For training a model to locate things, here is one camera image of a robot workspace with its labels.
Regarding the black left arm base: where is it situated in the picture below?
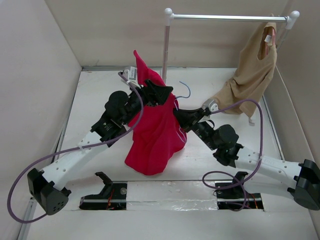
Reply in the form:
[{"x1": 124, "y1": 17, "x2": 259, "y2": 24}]
[{"x1": 79, "y1": 171, "x2": 128, "y2": 211}]

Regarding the pink hanger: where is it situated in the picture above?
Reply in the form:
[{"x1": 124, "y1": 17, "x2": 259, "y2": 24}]
[{"x1": 261, "y1": 26, "x2": 276, "y2": 57}]

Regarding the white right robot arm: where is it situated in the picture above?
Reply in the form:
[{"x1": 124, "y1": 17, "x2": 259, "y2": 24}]
[{"x1": 173, "y1": 108, "x2": 320, "y2": 211}]

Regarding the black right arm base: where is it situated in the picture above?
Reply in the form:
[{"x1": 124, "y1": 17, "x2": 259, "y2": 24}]
[{"x1": 213, "y1": 186, "x2": 264, "y2": 211}]

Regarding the red t-shirt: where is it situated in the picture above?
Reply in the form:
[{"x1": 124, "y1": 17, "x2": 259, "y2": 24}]
[{"x1": 124, "y1": 49, "x2": 188, "y2": 176}]

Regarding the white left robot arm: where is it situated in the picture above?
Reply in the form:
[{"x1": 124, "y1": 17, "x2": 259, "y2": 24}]
[{"x1": 27, "y1": 80, "x2": 173, "y2": 216}]

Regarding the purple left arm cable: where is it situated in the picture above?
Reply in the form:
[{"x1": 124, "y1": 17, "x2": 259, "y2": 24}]
[{"x1": 6, "y1": 72, "x2": 146, "y2": 224}]

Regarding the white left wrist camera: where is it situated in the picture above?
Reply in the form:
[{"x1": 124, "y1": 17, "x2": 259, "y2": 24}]
[{"x1": 118, "y1": 66, "x2": 138, "y2": 84}]

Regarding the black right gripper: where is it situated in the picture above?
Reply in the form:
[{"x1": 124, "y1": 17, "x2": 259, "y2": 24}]
[{"x1": 172, "y1": 107, "x2": 218, "y2": 151}]

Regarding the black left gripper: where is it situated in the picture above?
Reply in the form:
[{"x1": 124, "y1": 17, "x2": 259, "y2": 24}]
[{"x1": 121, "y1": 79, "x2": 172, "y2": 126}]

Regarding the light blue wire hanger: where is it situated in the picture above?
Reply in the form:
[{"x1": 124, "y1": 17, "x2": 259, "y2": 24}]
[{"x1": 173, "y1": 80, "x2": 192, "y2": 143}]

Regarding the beige t-shirt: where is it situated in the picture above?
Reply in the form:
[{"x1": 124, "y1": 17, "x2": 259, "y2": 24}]
[{"x1": 209, "y1": 22, "x2": 277, "y2": 110}]

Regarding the white metal clothes rack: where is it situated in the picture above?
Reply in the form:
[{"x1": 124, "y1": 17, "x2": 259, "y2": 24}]
[{"x1": 161, "y1": 7, "x2": 300, "y2": 81}]

